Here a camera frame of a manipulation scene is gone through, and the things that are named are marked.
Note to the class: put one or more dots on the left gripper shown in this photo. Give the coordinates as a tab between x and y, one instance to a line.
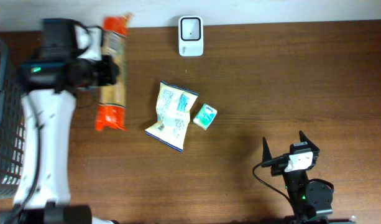
108	67

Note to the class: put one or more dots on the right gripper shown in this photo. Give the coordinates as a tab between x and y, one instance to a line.
313	152

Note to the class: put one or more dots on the orange spaghetti package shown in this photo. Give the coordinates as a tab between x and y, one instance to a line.
112	103

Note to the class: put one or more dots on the teal tissue pack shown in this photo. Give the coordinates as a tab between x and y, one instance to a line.
205	116

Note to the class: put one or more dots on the cream snack bag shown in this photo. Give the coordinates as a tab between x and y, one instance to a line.
173	115

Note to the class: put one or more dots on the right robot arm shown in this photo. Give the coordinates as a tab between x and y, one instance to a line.
310	199

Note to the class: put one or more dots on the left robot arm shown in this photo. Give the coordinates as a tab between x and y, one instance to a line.
37	102

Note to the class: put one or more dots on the white barcode scanner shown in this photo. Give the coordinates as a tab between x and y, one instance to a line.
190	36

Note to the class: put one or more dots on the grey plastic mesh basket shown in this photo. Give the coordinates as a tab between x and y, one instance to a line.
11	126

